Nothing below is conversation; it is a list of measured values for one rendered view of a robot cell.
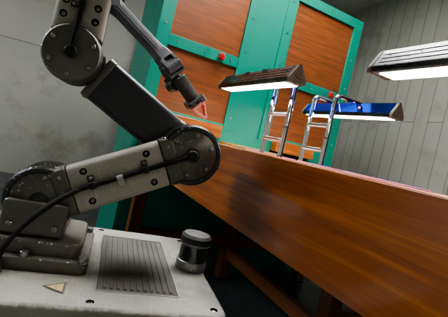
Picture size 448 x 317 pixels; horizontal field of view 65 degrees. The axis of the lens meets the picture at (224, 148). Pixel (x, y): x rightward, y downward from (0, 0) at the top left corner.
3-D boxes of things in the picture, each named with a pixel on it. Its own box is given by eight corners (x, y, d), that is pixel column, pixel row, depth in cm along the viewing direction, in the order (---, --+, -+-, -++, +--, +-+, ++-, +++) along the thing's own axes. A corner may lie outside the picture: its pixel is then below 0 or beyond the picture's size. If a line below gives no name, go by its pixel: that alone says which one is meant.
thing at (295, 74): (289, 81, 125) (293, 61, 125) (217, 87, 181) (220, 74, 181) (305, 87, 129) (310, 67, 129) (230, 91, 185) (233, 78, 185)
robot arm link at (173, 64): (91, -7, 134) (113, -18, 139) (91, 3, 139) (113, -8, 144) (167, 75, 133) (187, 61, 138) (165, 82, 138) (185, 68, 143)
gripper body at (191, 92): (197, 97, 150) (187, 83, 147) (206, 98, 141) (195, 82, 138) (185, 107, 148) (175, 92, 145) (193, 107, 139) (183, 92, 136)
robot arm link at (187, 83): (175, 78, 136) (185, 70, 138) (167, 81, 142) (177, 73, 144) (185, 93, 139) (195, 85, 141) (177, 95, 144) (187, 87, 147)
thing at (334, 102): (316, 185, 164) (338, 91, 163) (291, 177, 181) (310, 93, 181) (345, 190, 172) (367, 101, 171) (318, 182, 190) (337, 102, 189)
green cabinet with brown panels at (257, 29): (139, 109, 181) (180, -72, 179) (121, 108, 230) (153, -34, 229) (333, 157, 241) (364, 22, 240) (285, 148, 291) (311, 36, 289)
